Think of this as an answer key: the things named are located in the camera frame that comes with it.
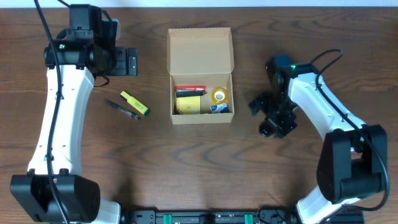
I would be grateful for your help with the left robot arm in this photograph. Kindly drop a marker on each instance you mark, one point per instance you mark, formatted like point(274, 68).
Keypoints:
point(53, 189)

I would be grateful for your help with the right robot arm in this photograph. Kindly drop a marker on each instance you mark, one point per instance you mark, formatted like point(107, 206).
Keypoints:
point(353, 160)

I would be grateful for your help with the yellow highlighter marker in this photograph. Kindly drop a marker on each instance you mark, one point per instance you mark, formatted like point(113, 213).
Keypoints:
point(135, 103)

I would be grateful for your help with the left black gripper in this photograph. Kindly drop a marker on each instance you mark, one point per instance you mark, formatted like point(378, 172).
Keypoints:
point(131, 61)

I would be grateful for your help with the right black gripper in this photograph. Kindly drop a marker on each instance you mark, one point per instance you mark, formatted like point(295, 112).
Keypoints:
point(273, 113)

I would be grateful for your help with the clear tape roll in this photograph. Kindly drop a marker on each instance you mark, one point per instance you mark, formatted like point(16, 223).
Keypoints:
point(219, 96)

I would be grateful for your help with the red black stapler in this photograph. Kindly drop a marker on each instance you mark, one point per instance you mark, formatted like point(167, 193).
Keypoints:
point(188, 91)

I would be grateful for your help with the black correction tape dispenser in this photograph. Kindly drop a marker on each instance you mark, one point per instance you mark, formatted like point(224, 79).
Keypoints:
point(266, 130)

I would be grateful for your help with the black aluminium mounting rail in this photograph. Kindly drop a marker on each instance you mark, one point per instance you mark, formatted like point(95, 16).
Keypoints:
point(209, 217)

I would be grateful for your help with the yellow sticky note pad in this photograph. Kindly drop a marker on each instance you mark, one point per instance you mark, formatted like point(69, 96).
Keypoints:
point(188, 105)

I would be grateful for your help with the black ballpoint pen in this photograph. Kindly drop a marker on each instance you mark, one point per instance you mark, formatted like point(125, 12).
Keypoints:
point(120, 108)

